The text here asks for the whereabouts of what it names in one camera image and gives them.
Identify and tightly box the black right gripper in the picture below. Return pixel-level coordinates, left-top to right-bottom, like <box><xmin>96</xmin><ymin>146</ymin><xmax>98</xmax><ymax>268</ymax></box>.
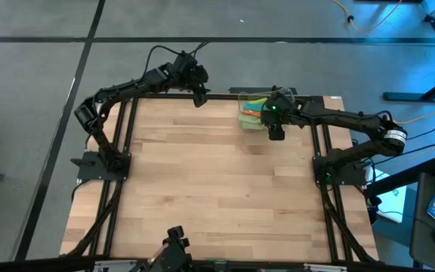
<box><xmin>260</xmin><ymin>94</ymin><xmax>297</xmax><ymax>142</ymax></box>

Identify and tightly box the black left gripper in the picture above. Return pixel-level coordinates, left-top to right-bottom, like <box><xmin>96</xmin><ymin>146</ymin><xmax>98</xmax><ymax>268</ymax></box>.
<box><xmin>170</xmin><ymin>52</ymin><xmax>211</xmax><ymax>109</ymax></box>

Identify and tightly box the lime green microfiber towel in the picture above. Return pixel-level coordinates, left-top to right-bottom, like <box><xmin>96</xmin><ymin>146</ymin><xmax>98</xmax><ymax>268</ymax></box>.
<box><xmin>244</xmin><ymin>97</ymin><xmax>270</xmax><ymax>107</ymax></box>

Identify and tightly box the orange microfiber towel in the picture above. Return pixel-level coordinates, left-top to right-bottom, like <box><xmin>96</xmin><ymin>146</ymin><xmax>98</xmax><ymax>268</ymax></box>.
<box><xmin>242</xmin><ymin>108</ymin><xmax>264</xmax><ymax>119</ymax></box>

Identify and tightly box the pale green towel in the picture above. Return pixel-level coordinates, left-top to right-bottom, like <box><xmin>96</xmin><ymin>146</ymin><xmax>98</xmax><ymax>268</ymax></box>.
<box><xmin>237</xmin><ymin>113</ymin><xmax>268</xmax><ymax>133</ymax></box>

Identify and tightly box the clear plastic tray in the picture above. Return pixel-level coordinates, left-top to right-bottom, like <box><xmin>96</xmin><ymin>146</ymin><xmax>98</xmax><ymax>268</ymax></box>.
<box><xmin>236</xmin><ymin>87</ymin><xmax>297</xmax><ymax>134</ymax></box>

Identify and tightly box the white paper sheet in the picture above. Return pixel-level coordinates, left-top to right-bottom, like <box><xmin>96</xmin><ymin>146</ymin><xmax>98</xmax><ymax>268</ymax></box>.
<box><xmin>368</xmin><ymin>168</ymin><xmax>408</xmax><ymax>224</ymax></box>

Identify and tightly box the black crossbar with silver brackets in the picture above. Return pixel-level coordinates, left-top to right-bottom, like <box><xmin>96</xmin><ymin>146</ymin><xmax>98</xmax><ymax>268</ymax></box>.
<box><xmin>0</xmin><ymin>255</ymin><xmax>435</xmax><ymax>272</ymax></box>

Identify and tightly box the black metal table frame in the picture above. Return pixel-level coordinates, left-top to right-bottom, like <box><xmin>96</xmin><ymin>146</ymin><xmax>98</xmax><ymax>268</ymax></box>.
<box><xmin>66</xmin><ymin>85</ymin><xmax>378</xmax><ymax>265</ymax></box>

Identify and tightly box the cream cable with black plug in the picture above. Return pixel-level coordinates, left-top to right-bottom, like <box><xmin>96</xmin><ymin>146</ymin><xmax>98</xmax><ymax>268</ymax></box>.
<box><xmin>332</xmin><ymin>0</ymin><xmax>404</xmax><ymax>33</ymax></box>

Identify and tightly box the black desk leg frame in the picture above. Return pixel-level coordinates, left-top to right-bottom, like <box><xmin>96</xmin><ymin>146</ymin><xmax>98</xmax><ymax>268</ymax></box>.
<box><xmin>382</xmin><ymin>0</ymin><xmax>435</xmax><ymax>103</ymax></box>

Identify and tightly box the black floor cable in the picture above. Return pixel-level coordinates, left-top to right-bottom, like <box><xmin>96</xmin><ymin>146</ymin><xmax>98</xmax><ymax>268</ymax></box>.
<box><xmin>353</xmin><ymin>124</ymin><xmax>435</xmax><ymax>167</ymax></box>

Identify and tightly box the black table-level camera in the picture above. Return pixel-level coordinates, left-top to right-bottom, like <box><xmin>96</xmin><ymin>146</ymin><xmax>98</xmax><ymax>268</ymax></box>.
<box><xmin>209</xmin><ymin>259</ymin><xmax>229</xmax><ymax>271</ymax></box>

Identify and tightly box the black leader arm handle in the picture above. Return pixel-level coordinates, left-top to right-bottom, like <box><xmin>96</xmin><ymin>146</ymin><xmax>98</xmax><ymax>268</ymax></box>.
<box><xmin>140</xmin><ymin>225</ymin><xmax>195</xmax><ymax>272</ymax></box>

